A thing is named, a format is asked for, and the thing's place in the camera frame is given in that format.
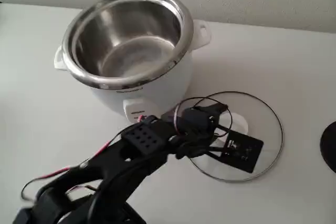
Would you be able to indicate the black flat camera mount plate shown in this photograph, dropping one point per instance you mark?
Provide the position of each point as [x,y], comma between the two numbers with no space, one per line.
[241,153]

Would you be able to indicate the white electric rice cooker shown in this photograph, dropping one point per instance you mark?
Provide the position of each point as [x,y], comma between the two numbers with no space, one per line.
[170,90]

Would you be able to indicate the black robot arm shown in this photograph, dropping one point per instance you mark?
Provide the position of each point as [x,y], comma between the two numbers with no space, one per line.
[118,171]

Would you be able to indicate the glass lid with white knob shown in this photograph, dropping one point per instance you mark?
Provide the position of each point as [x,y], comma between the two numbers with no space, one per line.
[240,124]

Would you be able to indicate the stainless steel inner pot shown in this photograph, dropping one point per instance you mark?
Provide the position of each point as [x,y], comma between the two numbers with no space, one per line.
[126,32]

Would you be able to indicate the black round object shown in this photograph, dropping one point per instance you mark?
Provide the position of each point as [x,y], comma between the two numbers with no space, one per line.
[329,148]

